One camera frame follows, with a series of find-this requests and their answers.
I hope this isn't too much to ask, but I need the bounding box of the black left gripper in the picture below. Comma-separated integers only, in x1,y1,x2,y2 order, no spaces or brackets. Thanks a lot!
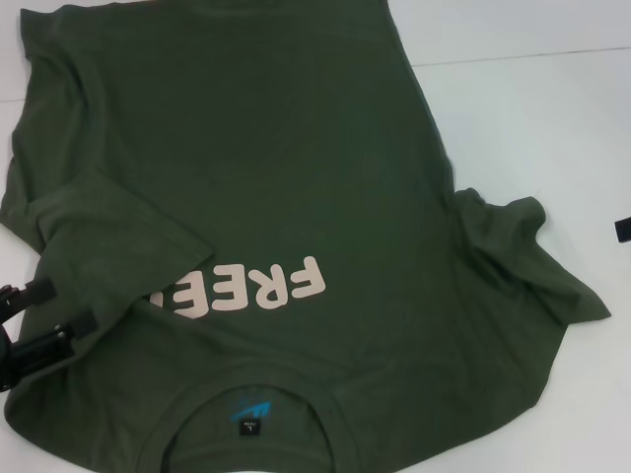
0,278,100,391

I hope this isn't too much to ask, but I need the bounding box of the dark green FREE t-shirt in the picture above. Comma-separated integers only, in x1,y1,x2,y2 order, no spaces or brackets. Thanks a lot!
0,0,614,473

